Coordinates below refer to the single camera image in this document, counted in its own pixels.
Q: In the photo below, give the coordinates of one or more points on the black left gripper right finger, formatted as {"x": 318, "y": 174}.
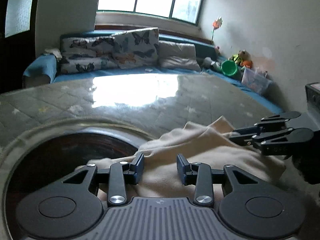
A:
{"x": 250, "y": 206}

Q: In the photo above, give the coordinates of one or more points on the cream knit garment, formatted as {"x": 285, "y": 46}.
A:
{"x": 198, "y": 143}

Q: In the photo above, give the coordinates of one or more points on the dark wooden door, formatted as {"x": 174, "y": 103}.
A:
{"x": 18, "y": 19}

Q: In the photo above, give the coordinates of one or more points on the brown plush toy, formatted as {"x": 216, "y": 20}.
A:
{"x": 242, "y": 59}

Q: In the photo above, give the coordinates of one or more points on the long butterfly print cushion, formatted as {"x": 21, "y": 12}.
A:
{"x": 86, "y": 54}

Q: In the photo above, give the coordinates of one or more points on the green plastic bucket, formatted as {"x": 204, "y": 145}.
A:
{"x": 229, "y": 68}

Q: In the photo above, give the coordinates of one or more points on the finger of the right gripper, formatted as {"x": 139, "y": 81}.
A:
{"x": 269, "y": 124}
{"x": 285, "y": 142}

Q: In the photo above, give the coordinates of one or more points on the large butterfly print pillow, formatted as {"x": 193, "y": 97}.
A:
{"x": 136, "y": 48}

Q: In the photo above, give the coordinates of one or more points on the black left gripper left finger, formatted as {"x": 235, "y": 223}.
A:
{"x": 69, "y": 206}

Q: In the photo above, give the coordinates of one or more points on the grey plain pillow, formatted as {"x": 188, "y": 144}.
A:
{"x": 173, "y": 55}

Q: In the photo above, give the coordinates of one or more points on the grey stuffed toy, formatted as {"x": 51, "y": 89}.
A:
{"x": 208, "y": 63}

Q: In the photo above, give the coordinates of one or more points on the clear plastic toy box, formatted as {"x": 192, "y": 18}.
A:
{"x": 255, "y": 81}

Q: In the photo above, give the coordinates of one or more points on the grey star quilted mat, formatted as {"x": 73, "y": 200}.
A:
{"x": 156, "y": 103}

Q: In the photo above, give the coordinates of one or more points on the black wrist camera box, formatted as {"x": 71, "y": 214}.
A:
{"x": 313, "y": 95}

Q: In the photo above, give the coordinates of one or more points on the blue bed sheet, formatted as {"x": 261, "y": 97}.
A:
{"x": 46, "y": 69}

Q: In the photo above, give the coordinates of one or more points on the colourful pinwheel toy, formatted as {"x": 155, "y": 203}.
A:
{"x": 216, "y": 25}

